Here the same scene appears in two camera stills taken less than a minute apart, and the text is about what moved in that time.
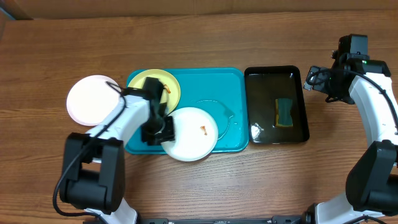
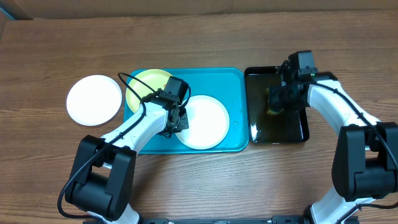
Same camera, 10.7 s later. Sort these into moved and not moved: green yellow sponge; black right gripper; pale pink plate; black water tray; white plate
Moved: black right gripper; green yellow sponge; white plate
Not moved: pale pink plate; black water tray
